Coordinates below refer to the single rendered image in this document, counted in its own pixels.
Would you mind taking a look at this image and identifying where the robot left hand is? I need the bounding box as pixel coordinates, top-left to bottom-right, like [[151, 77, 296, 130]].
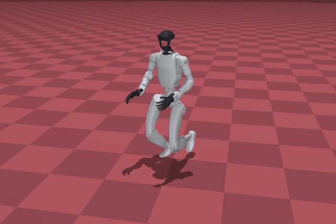
[[156, 93, 175, 111]]

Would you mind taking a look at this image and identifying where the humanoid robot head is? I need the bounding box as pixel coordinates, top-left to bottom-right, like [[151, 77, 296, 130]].
[[157, 30, 175, 55]]

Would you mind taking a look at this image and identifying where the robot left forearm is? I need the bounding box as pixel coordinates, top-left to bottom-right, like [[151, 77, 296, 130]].
[[173, 79, 194, 100]]

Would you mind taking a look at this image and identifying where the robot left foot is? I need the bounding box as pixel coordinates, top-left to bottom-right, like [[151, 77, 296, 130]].
[[186, 131, 196, 152]]

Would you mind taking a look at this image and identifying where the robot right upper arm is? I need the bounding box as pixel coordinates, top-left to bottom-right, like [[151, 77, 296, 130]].
[[145, 53, 157, 80]]

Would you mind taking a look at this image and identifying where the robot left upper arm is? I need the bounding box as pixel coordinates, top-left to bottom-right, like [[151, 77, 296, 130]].
[[175, 55, 194, 84]]

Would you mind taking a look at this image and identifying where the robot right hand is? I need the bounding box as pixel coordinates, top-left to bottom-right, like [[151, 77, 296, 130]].
[[126, 89, 143, 104]]

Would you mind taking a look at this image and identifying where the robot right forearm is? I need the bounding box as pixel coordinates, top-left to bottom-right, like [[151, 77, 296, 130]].
[[138, 72, 150, 96]]

